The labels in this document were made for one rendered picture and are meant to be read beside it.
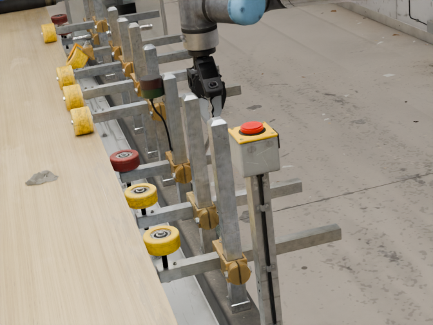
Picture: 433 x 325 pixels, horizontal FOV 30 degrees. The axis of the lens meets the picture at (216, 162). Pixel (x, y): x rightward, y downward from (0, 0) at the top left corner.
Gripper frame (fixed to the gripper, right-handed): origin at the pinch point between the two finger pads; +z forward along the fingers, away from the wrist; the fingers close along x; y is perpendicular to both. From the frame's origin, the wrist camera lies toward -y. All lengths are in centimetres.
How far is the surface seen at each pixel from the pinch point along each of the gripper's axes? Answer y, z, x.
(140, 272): -49, 10, 29
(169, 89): 9.2, -8.2, 8.2
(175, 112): 9.2, -1.7, 7.5
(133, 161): 11.2, 10.5, 20.6
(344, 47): 367, 103, -193
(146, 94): 8.7, -8.3, 14.5
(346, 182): 145, 101, -97
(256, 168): -68, -17, 9
